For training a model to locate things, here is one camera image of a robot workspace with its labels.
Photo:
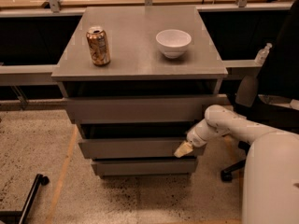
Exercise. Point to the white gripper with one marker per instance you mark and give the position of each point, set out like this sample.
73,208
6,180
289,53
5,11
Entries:
196,137

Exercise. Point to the grey drawer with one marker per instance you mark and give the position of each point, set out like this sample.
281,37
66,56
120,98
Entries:
123,148
141,109
145,167

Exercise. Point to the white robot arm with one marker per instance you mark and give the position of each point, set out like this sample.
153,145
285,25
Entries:
271,176

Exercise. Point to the grey bottom drawer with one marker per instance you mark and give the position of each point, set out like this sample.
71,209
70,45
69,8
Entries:
145,167

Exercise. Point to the grey top drawer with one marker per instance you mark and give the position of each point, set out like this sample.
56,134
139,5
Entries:
141,109

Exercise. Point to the grey drawer cabinet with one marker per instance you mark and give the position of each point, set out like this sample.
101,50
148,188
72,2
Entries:
135,80

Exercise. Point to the black office chair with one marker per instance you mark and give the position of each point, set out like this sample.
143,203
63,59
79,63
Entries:
279,76

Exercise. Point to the white ceramic bowl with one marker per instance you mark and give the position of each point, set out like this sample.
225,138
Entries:
173,43

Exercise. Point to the clear plastic bottle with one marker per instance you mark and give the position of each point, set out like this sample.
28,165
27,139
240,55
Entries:
262,54

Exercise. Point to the gold soda can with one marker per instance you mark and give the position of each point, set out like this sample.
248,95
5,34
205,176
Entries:
98,45

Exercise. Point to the black chair base leg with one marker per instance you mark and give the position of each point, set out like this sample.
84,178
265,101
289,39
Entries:
19,217

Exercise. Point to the grey metal railing frame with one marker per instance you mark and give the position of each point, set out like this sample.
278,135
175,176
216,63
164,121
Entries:
28,73

